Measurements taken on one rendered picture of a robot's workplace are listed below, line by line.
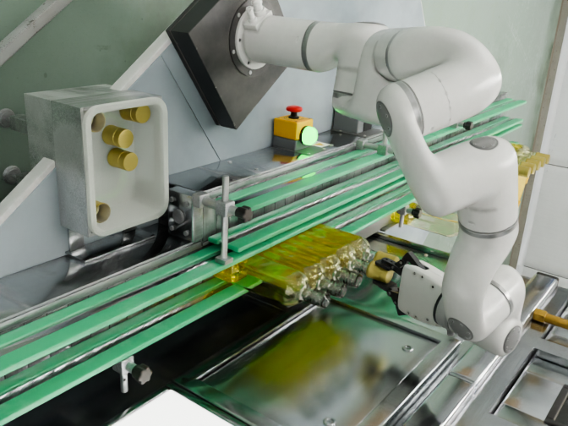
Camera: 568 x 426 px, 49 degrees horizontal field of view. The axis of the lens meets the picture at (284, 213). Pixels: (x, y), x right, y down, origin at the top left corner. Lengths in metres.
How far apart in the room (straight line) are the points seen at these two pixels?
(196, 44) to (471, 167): 0.59
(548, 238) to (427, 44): 6.45
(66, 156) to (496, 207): 0.68
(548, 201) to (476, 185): 6.36
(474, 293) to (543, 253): 6.43
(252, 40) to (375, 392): 0.70
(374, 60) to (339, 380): 0.56
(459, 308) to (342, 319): 0.40
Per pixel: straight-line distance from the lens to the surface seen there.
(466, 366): 1.26
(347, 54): 1.14
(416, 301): 1.18
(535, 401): 1.29
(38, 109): 1.13
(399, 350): 1.26
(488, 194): 0.88
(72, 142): 1.06
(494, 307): 1.02
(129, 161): 1.13
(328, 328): 1.30
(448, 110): 0.87
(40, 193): 1.11
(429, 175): 0.83
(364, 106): 1.03
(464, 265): 0.95
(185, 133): 1.30
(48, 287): 1.06
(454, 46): 0.92
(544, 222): 7.28
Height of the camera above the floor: 1.65
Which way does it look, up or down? 33 degrees down
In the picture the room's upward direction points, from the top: 107 degrees clockwise
